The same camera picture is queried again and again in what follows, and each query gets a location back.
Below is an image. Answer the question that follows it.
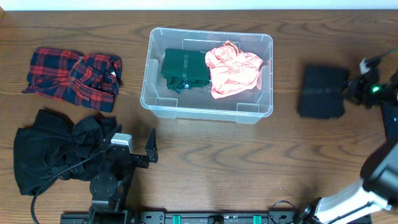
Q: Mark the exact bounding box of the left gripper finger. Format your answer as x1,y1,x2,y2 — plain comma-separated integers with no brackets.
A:
145,129,158,163
104,124,122,143

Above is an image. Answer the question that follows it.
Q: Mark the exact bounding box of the navy garment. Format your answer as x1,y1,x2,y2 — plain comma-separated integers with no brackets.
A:
381,105,398,140

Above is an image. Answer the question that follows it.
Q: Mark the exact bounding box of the black garment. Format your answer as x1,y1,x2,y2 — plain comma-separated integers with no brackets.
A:
14,110,117,196
298,65,349,119

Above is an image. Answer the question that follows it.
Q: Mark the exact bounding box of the dark green garment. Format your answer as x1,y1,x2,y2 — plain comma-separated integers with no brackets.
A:
161,49,210,93

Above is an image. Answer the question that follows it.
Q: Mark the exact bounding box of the pink garment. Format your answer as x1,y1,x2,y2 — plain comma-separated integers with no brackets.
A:
205,40,264,99

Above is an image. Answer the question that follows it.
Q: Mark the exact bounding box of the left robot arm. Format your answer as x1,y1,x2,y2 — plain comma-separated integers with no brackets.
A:
90,125,159,213

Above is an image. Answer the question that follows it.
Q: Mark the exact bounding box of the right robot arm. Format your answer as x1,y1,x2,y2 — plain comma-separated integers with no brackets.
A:
294,56,397,223

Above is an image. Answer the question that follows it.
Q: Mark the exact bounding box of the black crumpled garment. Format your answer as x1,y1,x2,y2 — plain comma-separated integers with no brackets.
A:
14,110,117,196

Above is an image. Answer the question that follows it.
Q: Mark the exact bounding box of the red navy plaid shirt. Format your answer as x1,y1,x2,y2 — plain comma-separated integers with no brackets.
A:
22,47,122,113

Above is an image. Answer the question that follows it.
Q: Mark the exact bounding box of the clear plastic storage bin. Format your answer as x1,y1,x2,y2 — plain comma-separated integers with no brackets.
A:
140,27,274,124

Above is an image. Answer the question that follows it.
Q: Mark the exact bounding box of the black mounting rail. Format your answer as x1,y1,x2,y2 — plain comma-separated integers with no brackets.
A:
60,211,373,224

